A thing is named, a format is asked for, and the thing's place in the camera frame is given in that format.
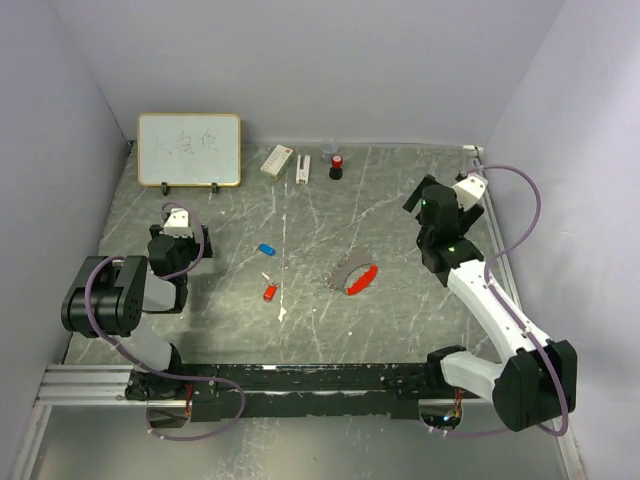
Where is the grey keyring holder red handle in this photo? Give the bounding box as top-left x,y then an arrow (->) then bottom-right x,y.
323,246 -> 379,296

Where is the red tagged key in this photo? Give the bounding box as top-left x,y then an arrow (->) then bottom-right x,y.
261,272 -> 278,302

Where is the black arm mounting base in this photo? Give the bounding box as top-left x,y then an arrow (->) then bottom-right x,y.
124,363 -> 455,422

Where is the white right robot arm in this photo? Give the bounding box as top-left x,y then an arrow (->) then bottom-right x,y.
403,175 -> 578,436

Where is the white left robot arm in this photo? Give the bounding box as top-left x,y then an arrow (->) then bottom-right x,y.
61,225 -> 212,399

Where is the red and black stamp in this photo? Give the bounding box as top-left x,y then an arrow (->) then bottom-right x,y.
329,155 -> 344,180

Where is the blue tagged key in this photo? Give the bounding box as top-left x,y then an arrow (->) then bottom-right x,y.
256,243 -> 276,256

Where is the clear plastic cup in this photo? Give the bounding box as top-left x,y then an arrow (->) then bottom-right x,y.
320,139 -> 339,162

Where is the white stapler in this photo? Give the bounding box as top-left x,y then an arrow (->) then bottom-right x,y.
296,155 -> 311,185

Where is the white and green carton box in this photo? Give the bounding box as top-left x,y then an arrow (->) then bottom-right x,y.
260,145 -> 293,180

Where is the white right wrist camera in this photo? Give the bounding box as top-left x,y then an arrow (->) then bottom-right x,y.
452,174 -> 488,211

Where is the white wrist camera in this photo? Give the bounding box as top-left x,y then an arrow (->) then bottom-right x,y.
162,208 -> 194,238
452,174 -> 488,211

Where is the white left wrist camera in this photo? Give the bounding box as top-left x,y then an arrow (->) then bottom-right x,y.
162,208 -> 194,238

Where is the small whiteboard with yellow frame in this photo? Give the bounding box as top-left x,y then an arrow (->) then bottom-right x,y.
136,113 -> 242,187

